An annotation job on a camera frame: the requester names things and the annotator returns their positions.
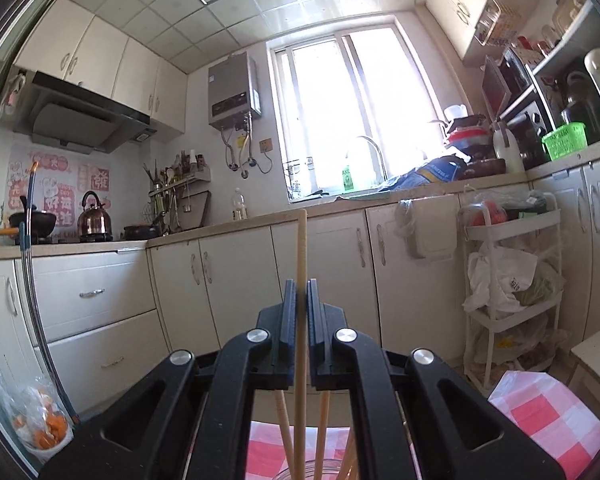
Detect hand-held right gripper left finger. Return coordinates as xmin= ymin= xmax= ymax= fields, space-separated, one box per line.
xmin=37 ymin=280 xmax=298 ymax=480

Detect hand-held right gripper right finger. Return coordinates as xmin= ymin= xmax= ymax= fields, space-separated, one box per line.
xmin=306 ymin=279 xmax=566 ymax=480

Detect pale wooden chopstick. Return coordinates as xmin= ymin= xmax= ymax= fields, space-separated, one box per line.
xmin=341 ymin=430 xmax=357 ymax=480
xmin=275 ymin=389 xmax=295 ymax=480
xmin=314 ymin=390 xmax=331 ymax=480
xmin=292 ymin=211 xmax=309 ymax=480

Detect clear glass jar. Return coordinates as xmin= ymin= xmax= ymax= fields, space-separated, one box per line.
xmin=269 ymin=456 xmax=352 ymax=480

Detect white base cabinets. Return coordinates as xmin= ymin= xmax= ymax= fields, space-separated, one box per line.
xmin=0 ymin=152 xmax=600 ymax=411

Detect clear plastic bottle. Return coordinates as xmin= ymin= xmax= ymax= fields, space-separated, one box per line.
xmin=231 ymin=187 xmax=249 ymax=222

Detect dark cutting board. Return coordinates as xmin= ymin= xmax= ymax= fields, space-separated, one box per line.
xmin=176 ymin=191 xmax=212 ymax=229

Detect white hanging bin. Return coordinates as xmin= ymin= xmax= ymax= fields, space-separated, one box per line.
xmin=396 ymin=195 xmax=463 ymax=261

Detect black frying pan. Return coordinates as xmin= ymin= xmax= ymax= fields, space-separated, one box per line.
xmin=122 ymin=222 xmax=165 ymax=241

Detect steel faucet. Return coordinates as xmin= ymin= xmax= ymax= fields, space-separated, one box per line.
xmin=346 ymin=135 xmax=390 ymax=184

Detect white plastic bag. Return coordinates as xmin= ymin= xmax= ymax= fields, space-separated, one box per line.
xmin=462 ymin=247 xmax=540 ymax=315

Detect blue bag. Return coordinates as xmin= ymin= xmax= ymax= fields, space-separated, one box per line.
xmin=379 ymin=156 xmax=470 ymax=192

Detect clear plastic bag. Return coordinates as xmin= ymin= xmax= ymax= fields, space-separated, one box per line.
xmin=472 ymin=312 xmax=570 ymax=376

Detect red plastic bag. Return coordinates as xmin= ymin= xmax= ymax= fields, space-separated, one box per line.
xmin=469 ymin=201 xmax=508 ymax=226

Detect white trolley rack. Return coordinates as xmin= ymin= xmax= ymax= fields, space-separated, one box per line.
xmin=457 ymin=192 xmax=565 ymax=397

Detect steel kettle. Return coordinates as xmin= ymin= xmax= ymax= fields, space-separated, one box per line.
xmin=76 ymin=191 xmax=114 ymax=239

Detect bag of green vegetables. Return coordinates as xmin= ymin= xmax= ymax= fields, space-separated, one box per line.
xmin=515 ymin=260 xmax=567 ymax=307

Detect red checked plastic tablecloth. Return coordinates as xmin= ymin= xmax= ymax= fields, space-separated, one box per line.
xmin=247 ymin=369 xmax=600 ymax=480

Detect kitchen window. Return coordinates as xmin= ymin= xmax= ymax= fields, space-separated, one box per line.
xmin=266 ymin=16 xmax=476 ymax=198

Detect stack of dishes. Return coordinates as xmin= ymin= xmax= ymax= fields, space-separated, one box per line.
xmin=442 ymin=104 xmax=508 ymax=176

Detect silver water heater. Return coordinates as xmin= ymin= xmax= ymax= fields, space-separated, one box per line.
xmin=207 ymin=54 xmax=262 ymax=132

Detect bag of oranges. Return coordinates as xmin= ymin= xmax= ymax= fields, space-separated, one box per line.
xmin=0 ymin=382 xmax=75 ymax=463

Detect white plastic jug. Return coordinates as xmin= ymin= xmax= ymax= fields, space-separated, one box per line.
xmin=490 ymin=121 xmax=526 ymax=176

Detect black pot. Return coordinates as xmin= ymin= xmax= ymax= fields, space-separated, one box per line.
xmin=0 ymin=209 xmax=59 ymax=243

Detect grey blue mop pole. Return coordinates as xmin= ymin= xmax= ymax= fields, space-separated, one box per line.
xmin=19 ymin=160 xmax=78 ymax=423

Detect white stool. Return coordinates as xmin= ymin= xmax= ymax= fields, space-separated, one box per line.
xmin=569 ymin=330 xmax=600 ymax=413

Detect black toaster oven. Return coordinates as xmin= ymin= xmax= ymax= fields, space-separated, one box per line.
xmin=505 ymin=101 xmax=553 ymax=171

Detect range hood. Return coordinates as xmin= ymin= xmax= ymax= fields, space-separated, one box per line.
xmin=12 ymin=71 xmax=160 ymax=155

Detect microwave oven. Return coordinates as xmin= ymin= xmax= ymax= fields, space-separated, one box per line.
xmin=481 ymin=50 xmax=537 ymax=117

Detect green plastic basket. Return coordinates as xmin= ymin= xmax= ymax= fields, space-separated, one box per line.
xmin=541 ymin=122 xmax=589 ymax=161

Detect black kitchen appliance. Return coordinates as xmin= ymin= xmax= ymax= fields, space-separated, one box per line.
xmin=560 ymin=72 xmax=600 ymax=145

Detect wall utensil rack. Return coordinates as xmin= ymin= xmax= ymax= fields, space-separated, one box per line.
xmin=142 ymin=149 xmax=212 ymax=198

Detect pink wall sticker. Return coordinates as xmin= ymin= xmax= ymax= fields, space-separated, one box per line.
xmin=4 ymin=151 xmax=115 ymax=241

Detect white wall cabinets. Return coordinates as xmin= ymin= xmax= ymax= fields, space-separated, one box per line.
xmin=12 ymin=0 xmax=188 ymax=135
xmin=425 ymin=0 xmax=503 ymax=61

